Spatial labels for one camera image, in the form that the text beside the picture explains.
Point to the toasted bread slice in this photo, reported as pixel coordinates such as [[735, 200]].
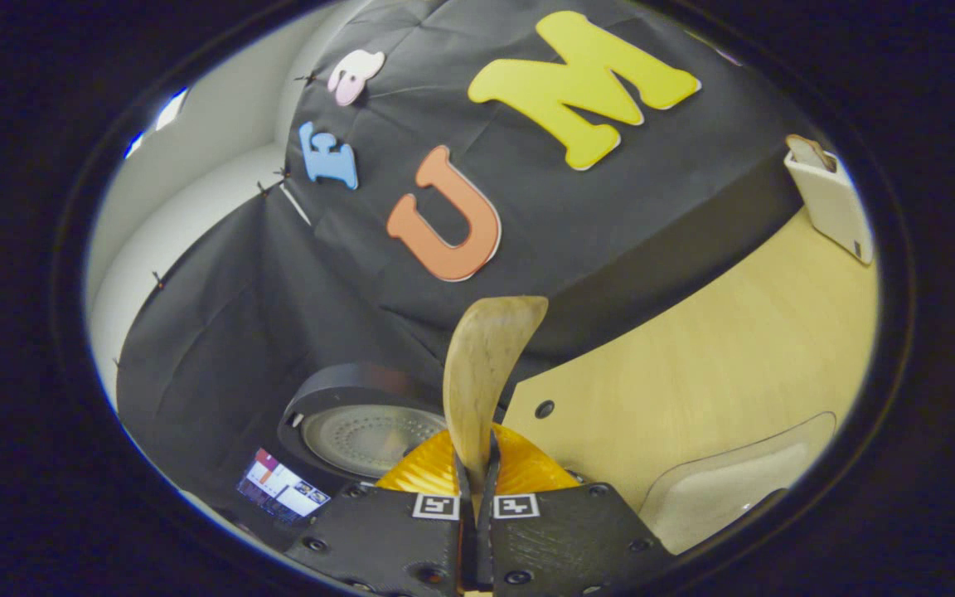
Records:
[[809, 153]]

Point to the computer monitor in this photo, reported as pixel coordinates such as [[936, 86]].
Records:
[[283, 489]]

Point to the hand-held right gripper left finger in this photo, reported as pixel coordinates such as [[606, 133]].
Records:
[[378, 535]]

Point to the ceiling light panel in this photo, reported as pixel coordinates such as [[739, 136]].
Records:
[[169, 112]]

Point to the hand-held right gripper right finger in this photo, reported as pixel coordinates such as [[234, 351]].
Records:
[[569, 535]]

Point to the silver rice cooker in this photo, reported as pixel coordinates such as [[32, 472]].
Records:
[[345, 390]]

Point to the wooden spoon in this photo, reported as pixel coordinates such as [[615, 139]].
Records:
[[486, 365]]

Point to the clear plastic rice container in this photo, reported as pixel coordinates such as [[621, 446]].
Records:
[[776, 439]]

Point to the black backdrop cloth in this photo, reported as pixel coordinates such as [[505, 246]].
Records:
[[278, 290]]

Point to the white toaster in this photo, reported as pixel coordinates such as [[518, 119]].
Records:
[[834, 207]]

